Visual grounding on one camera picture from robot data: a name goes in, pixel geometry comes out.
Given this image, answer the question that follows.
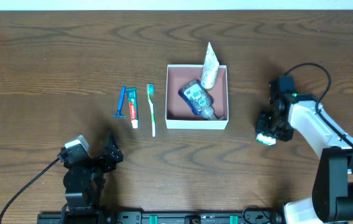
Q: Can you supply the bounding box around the white lotion tube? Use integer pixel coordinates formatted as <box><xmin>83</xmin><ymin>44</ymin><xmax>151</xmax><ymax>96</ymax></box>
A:
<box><xmin>201</xmin><ymin>42</ymin><xmax>219</xmax><ymax>90</ymax></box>

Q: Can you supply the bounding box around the blue disposable razor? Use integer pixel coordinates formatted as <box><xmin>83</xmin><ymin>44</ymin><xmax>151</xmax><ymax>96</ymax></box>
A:
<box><xmin>112</xmin><ymin>86</ymin><xmax>126</xmax><ymax>118</ymax></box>

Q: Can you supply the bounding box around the white open cardboard box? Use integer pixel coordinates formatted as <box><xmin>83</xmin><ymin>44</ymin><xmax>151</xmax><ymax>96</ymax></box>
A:
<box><xmin>165</xmin><ymin>65</ymin><xmax>229</xmax><ymax>130</ymax></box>

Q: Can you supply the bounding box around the green soap bar box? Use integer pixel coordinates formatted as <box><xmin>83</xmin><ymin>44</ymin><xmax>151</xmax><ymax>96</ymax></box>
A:
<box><xmin>256</xmin><ymin>133</ymin><xmax>276</xmax><ymax>146</ymax></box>

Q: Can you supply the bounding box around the green red toothpaste tube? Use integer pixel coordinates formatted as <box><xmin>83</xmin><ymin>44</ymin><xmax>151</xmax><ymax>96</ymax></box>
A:
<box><xmin>126</xmin><ymin>87</ymin><xmax>139</xmax><ymax>129</ymax></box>

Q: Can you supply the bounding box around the green white toothbrush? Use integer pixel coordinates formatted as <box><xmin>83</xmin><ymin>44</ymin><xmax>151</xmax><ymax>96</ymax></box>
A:
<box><xmin>147</xmin><ymin>83</ymin><xmax>156</xmax><ymax>138</ymax></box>

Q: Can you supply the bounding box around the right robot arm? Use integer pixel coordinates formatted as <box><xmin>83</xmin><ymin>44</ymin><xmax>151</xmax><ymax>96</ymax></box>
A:
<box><xmin>255</xmin><ymin>76</ymin><xmax>353</xmax><ymax>223</ymax></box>

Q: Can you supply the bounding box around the black mounting rail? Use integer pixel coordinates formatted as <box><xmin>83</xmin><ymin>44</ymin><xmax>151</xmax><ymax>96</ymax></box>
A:
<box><xmin>37</xmin><ymin>210</ymin><xmax>283</xmax><ymax>224</ymax></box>

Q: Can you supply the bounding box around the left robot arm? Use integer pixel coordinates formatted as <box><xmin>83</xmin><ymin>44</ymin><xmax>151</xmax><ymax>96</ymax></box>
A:
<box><xmin>58</xmin><ymin>134</ymin><xmax>123</xmax><ymax>213</ymax></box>

